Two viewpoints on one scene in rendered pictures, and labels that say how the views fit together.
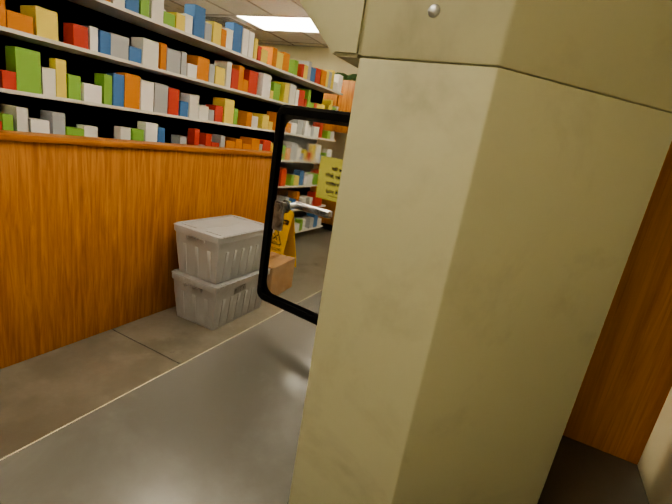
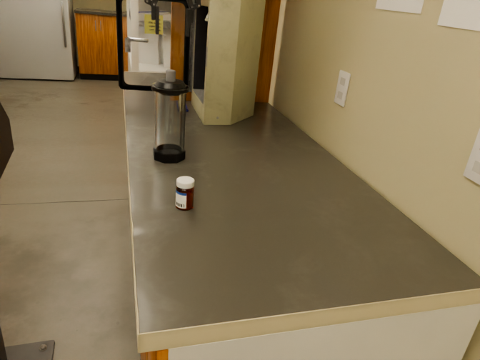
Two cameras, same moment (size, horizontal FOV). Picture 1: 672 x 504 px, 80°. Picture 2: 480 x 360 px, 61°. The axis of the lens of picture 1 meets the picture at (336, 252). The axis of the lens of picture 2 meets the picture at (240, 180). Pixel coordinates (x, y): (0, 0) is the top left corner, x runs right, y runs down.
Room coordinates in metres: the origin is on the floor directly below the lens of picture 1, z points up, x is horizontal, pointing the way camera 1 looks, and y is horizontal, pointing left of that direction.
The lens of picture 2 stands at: (-0.89, 0.92, 1.43)
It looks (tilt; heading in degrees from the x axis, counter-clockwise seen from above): 25 degrees down; 318
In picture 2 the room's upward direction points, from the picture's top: 6 degrees clockwise
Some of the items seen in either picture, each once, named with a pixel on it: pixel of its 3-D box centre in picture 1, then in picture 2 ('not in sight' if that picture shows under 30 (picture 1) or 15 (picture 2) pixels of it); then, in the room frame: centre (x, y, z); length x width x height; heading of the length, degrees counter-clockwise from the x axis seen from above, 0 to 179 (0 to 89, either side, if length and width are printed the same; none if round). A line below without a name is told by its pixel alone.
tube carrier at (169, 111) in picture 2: not in sight; (169, 121); (0.13, 0.30, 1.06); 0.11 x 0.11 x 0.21
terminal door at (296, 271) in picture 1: (328, 224); (153, 44); (0.73, 0.02, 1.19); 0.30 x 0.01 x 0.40; 58
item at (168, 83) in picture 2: not in sight; (170, 81); (0.13, 0.30, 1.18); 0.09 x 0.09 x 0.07
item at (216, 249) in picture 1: (226, 247); not in sight; (2.71, 0.77, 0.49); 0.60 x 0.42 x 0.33; 155
